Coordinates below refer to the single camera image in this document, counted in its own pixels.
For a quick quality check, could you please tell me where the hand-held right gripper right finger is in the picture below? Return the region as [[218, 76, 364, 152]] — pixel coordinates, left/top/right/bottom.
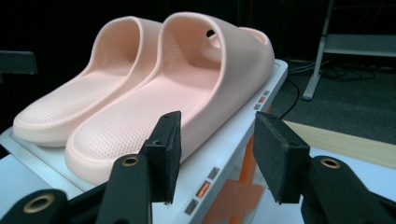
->
[[252, 111, 313, 205]]

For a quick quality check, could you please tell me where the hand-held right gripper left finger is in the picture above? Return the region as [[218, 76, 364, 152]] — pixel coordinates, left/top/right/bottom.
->
[[138, 110, 183, 205]]

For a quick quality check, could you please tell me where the pink foam slipper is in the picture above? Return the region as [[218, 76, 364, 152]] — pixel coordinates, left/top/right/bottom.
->
[[12, 16, 164, 147], [64, 11, 276, 187]]

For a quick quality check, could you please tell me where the white and orange shoe rack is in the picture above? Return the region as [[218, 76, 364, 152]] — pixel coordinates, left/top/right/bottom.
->
[[0, 59, 289, 224]]

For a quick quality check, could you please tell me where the grey metal stand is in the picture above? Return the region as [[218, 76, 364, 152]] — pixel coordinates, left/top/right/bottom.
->
[[302, 0, 396, 101]]

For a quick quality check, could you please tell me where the dark grey box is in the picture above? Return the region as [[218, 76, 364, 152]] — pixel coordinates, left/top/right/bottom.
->
[[0, 50, 38, 77]]

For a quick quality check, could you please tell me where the black cable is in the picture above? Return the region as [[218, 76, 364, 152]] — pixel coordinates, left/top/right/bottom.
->
[[279, 78, 302, 119]]

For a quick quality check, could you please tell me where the bundle of black cables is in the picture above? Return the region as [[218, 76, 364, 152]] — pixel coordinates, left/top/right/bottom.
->
[[288, 58, 389, 82]]

